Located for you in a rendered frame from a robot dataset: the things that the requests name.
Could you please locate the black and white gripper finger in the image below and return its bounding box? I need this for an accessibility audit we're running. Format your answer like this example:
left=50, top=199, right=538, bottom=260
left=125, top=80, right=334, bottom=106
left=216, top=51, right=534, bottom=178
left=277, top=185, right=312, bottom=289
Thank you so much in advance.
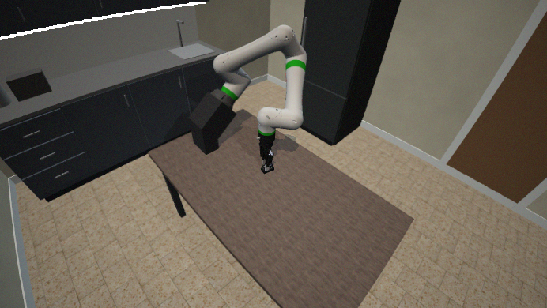
left=264, top=149, right=274, bottom=171
left=259, top=143, right=266, bottom=166

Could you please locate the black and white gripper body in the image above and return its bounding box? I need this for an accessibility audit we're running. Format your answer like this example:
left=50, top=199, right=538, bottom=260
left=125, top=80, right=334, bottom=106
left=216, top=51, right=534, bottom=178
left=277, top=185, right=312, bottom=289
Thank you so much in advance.
left=260, top=141, right=274, bottom=153

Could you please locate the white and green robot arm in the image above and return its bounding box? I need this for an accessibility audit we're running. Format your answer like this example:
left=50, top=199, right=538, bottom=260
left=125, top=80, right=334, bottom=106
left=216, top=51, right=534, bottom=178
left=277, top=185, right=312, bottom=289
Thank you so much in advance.
left=210, top=25, right=307, bottom=144

